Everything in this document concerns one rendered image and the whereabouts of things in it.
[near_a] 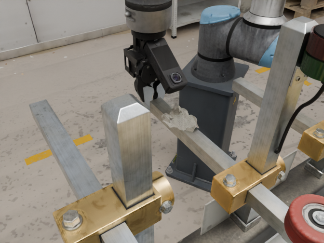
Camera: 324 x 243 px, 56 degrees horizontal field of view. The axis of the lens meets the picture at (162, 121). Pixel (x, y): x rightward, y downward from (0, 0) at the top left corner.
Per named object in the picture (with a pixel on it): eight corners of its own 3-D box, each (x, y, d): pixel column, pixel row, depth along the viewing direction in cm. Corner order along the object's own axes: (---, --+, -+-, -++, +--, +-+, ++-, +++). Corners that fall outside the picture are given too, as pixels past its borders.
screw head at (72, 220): (59, 219, 33) (57, 213, 32) (77, 210, 34) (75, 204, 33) (66, 234, 32) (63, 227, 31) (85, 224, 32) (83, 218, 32)
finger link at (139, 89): (151, 94, 71) (151, 61, 66) (155, 98, 70) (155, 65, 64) (134, 101, 69) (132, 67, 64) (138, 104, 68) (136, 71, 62)
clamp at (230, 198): (209, 195, 54) (212, 176, 51) (261, 164, 60) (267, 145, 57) (231, 218, 50) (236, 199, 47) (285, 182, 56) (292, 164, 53)
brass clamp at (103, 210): (59, 232, 37) (49, 208, 34) (152, 184, 43) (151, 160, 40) (77, 275, 33) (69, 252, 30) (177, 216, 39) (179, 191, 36)
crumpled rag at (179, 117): (155, 115, 65) (155, 106, 64) (180, 105, 68) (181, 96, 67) (179, 138, 60) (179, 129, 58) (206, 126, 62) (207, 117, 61)
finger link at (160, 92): (153, 98, 78) (153, 67, 72) (165, 110, 75) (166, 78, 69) (142, 101, 77) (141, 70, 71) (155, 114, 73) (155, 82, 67)
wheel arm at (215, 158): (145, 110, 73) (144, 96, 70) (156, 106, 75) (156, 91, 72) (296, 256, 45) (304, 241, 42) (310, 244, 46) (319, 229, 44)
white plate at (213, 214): (199, 233, 61) (203, 203, 55) (283, 178, 72) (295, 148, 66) (200, 236, 61) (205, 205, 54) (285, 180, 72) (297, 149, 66)
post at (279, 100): (228, 231, 67) (282, 18, 37) (240, 223, 69) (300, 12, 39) (240, 243, 65) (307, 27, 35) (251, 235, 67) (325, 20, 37)
